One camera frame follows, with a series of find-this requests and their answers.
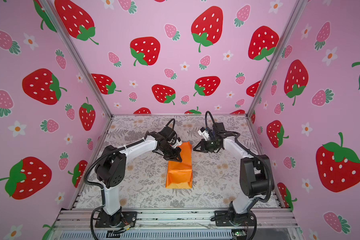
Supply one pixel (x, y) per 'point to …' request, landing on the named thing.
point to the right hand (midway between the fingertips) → (192, 151)
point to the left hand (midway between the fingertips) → (183, 160)
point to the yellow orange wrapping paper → (179, 174)
